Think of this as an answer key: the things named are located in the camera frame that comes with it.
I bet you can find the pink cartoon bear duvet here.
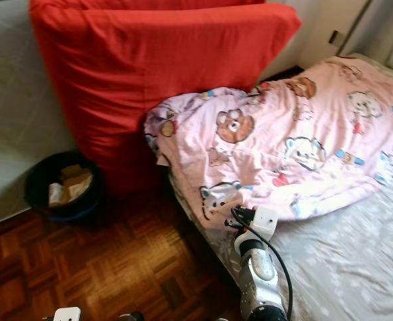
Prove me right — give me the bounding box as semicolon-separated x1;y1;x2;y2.
144;55;393;231

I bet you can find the large red cushion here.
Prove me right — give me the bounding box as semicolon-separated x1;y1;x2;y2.
30;0;267;11
30;2;302;195

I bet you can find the brown cardboard piece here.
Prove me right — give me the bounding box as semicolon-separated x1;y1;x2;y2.
48;164;93;207

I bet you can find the black round basket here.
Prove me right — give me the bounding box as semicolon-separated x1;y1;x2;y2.
24;150;105;223

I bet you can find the green quilted mattress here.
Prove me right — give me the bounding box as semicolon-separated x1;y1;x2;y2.
0;0;80;228

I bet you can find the grey curtain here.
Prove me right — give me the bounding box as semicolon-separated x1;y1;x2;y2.
343;0;393;71

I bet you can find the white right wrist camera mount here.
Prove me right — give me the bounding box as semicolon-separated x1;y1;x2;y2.
250;204;281;238

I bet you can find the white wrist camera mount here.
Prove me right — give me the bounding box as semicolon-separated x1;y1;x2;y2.
54;306;82;321
250;204;281;238

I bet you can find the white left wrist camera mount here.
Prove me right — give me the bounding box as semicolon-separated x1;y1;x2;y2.
54;306;82;321

